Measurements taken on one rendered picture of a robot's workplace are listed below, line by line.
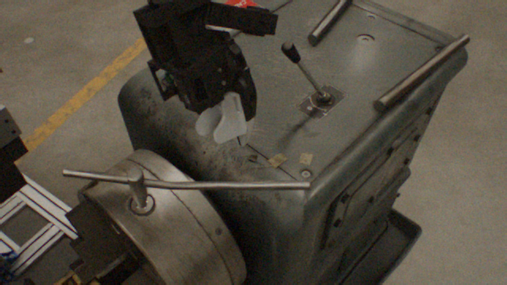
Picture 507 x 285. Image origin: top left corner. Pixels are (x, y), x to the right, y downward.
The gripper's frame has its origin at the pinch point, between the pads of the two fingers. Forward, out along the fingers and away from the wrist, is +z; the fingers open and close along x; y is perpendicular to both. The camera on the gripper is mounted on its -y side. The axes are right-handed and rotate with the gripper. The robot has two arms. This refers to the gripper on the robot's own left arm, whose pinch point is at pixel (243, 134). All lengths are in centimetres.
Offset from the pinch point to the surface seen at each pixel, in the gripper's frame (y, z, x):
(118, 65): -73, 66, -223
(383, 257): -44, 83, -13
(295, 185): -0.2, 5.9, 7.6
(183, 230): 10.9, 13.1, -7.1
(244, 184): 3.8, 5.1, 2.1
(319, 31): -35.9, 3.5, -15.9
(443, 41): -53, 12, 1
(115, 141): -33, 84, -172
